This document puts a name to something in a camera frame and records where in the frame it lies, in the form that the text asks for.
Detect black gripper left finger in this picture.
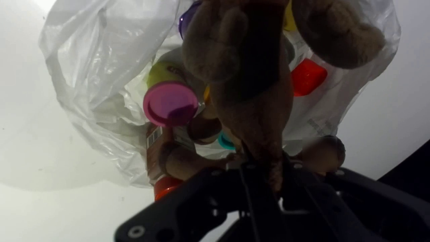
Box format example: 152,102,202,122
113,164,260,242

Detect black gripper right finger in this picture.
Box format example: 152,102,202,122
268,156,430,242

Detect brown bottle orange cap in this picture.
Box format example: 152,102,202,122
144,123,186,203

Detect teal lid dough tub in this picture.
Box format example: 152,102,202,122
217,130,238,153

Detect pink lid dough tub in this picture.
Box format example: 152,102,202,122
143,59,202,129

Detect white plastic bag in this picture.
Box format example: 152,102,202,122
38,0,404,188

